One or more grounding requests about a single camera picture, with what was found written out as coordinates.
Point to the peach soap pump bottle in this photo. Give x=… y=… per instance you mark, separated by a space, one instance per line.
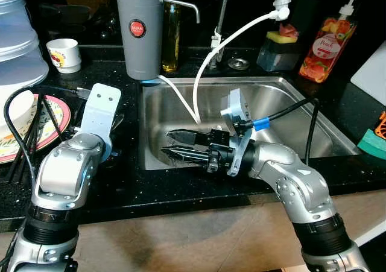
x=325 y=52

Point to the yellow oil glass bottle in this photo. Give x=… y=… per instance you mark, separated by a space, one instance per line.
x=170 y=49

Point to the orange black fan gadget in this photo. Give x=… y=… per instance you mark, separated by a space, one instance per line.
x=381 y=127

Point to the beige cabinet front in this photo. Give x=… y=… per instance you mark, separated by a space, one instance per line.
x=181 y=230

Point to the tall grey water canister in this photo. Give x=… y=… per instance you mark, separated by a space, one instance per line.
x=139 y=49

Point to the dark sponge holder box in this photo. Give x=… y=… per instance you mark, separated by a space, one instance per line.
x=277 y=58

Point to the chrome canister spout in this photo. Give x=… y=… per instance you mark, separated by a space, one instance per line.
x=187 y=6

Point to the pink scrubber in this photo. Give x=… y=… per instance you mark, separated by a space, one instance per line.
x=289 y=29

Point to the round metal counter cap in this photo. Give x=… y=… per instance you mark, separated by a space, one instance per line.
x=239 y=64

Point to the floral pink rimmed plate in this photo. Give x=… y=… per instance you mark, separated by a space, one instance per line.
x=57 y=118

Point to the yellow sponge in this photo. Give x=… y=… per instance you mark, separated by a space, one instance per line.
x=274 y=38

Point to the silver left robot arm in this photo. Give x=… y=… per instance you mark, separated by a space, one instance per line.
x=60 y=175

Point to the green sponge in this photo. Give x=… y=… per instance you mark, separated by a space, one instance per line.
x=374 y=145

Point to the chrome sink faucet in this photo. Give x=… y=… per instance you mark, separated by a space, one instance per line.
x=222 y=25

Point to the white cutting board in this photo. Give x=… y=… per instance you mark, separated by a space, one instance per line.
x=373 y=73

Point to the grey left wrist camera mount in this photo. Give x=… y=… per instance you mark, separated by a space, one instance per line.
x=99 y=112

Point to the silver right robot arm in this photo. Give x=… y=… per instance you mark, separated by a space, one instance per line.
x=301 y=187

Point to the white printed cup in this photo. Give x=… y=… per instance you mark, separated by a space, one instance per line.
x=63 y=58

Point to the white faucet diverter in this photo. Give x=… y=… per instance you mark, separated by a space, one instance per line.
x=281 y=9

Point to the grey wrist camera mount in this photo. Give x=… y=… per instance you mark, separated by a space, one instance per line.
x=99 y=112
x=236 y=109

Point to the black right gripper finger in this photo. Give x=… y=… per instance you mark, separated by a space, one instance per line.
x=190 y=154
x=192 y=137

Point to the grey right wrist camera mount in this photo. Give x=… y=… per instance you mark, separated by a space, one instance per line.
x=236 y=109

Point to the stainless steel sink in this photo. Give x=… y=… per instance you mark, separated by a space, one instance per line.
x=325 y=127

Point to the white bowl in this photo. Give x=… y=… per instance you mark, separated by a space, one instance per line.
x=12 y=112

